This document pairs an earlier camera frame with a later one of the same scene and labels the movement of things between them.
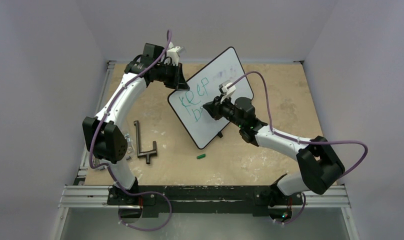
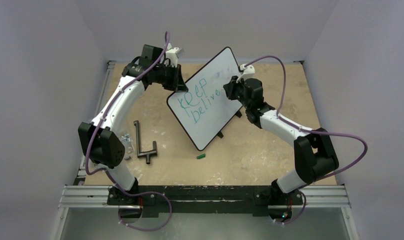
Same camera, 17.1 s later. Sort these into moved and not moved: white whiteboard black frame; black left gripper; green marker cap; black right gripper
Moved: black right gripper
Not moved: black left gripper; green marker cap; white whiteboard black frame
